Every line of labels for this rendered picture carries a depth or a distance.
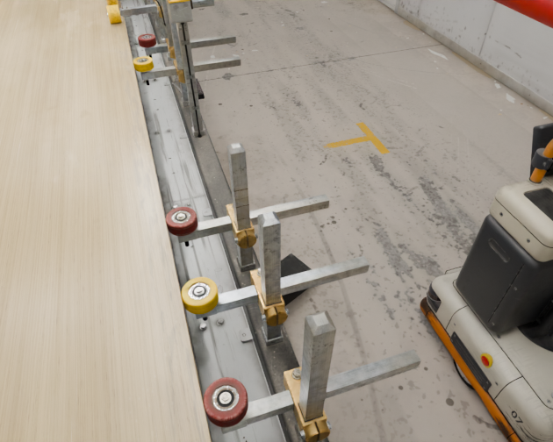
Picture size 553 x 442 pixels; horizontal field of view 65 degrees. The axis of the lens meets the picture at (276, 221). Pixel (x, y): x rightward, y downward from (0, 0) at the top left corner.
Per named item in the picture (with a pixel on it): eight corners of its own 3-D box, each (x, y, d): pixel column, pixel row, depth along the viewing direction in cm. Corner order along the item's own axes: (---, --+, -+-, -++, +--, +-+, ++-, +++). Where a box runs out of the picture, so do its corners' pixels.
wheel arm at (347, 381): (409, 356, 97) (413, 346, 94) (418, 370, 94) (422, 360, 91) (219, 419, 87) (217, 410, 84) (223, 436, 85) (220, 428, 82)
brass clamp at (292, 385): (307, 374, 94) (308, 363, 90) (332, 437, 85) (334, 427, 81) (280, 383, 92) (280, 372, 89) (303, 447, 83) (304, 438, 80)
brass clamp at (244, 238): (246, 213, 125) (245, 200, 122) (259, 245, 116) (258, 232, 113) (225, 217, 124) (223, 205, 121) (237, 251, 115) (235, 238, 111)
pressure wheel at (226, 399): (225, 452, 81) (219, 429, 73) (202, 418, 86) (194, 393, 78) (258, 424, 85) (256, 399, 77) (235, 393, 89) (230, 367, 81)
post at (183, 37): (203, 129, 179) (186, 16, 148) (205, 135, 176) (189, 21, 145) (192, 131, 178) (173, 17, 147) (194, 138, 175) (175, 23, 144)
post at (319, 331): (311, 430, 97) (326, 306, 63) (317, 445, 94) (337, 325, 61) (297, 435, 96) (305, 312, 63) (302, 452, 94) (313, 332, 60)
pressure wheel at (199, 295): (190, 336, 99) (181, 308, 91) (187, 308, 105) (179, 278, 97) (224, 330, 100) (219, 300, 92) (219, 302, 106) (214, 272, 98)
